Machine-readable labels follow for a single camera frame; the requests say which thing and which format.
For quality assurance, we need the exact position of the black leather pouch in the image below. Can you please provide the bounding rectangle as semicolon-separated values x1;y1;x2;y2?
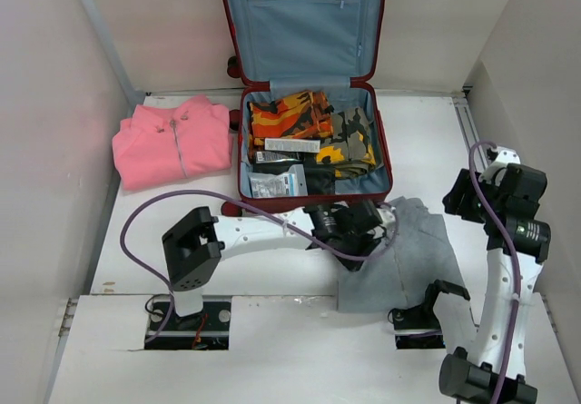
304;166;335;195

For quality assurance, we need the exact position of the green yellow camouflage garment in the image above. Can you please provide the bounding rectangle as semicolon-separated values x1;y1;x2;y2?
315;106;377;180

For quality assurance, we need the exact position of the red suitcase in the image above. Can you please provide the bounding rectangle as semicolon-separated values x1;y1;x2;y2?
222;0;393;213

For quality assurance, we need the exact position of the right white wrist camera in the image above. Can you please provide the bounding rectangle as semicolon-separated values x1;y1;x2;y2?
478;146;520;185

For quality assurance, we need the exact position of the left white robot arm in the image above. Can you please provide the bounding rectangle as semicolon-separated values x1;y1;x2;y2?
162;200;396;329

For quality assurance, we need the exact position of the orange camouflage garment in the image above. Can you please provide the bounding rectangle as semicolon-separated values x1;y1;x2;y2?
248;90;334;146

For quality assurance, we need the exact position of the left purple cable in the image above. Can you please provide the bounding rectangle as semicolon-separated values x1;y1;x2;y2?
119;189;400;344

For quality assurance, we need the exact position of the white wet wipes packet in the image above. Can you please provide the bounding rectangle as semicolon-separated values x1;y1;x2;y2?
249;164;308;199

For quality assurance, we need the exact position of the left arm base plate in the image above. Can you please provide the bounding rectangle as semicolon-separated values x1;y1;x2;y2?
144;296;231;351

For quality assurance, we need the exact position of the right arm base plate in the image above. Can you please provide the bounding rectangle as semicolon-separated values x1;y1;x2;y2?
388;305;445;350

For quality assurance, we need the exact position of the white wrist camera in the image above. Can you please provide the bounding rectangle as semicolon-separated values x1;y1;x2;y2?
478;146;520;185
377;203;399;238

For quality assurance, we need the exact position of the pink zip hoodie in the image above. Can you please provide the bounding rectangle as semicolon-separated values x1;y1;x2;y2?
112;94;233;192

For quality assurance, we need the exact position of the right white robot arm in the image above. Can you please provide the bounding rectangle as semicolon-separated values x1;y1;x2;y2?
419;163;551;403

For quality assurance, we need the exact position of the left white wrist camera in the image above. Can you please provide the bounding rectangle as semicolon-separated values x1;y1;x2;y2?
377;203;399;238

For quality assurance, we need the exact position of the white slim tube box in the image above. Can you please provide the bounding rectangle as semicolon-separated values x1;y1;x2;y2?
264;138;320;153

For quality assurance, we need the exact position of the grey zip hoodie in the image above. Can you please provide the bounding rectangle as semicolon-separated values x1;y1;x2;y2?
337;197;464;313

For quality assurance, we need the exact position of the small grey box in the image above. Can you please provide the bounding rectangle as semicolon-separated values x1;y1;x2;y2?
254;151;303;164

